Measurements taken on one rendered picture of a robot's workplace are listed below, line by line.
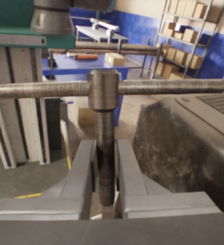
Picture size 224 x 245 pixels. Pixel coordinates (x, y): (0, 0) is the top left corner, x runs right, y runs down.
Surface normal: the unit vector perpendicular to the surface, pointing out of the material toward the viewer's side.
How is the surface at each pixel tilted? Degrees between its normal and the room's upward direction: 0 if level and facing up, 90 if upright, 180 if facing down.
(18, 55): 90
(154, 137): 90
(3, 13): 90
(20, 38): 90
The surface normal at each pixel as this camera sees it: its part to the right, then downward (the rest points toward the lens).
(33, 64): 0.30, 0.58
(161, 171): -0.89, 0.15
